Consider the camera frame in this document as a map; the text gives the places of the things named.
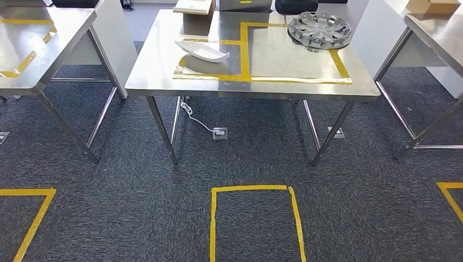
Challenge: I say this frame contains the grey laptop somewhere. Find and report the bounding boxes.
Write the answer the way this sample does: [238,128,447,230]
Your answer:
[218,0,274,13]

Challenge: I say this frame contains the yellow tape marks on table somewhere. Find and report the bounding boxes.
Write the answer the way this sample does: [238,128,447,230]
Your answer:
[0,18,57,79]

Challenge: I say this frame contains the silver wheel cover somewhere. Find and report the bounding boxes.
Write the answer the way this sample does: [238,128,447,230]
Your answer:
[287,11,353,53]

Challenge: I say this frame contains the white desk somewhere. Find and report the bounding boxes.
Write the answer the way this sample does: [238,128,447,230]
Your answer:
[63,0,139,100]
[351,0,463,99]

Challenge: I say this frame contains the stainless steel table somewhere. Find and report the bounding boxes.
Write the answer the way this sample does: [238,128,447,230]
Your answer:
[0,6,128,164]
[372,13,463,160]

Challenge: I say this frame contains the black case with strap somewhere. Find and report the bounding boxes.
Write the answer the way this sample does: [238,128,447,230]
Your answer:
[275,0,320,15]

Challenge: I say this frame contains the black zip case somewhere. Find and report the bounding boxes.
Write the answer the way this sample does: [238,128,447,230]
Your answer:
[51,0,100,9]

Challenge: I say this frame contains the stainless steel workbench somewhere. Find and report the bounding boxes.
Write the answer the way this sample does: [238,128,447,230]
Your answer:
[124,9,382,167]

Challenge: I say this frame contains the yellow floor tape square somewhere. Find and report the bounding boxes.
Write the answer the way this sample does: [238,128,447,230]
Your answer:
[209,184,307,262]
[436,182,463,224]
[0,187,57,262]

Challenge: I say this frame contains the white power cable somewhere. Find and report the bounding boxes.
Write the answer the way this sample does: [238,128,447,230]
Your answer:
[180,99,215,133]

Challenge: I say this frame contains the brown cardboard box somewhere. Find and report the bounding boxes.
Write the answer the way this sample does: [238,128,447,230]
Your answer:
[406,0,462,15]

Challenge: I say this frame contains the white curved plastic part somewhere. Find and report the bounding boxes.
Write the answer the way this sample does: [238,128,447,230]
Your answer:
[175,40,230,64]

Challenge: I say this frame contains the cardboard box with white lid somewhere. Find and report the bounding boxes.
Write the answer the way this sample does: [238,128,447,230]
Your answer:
[173,0,217,16]

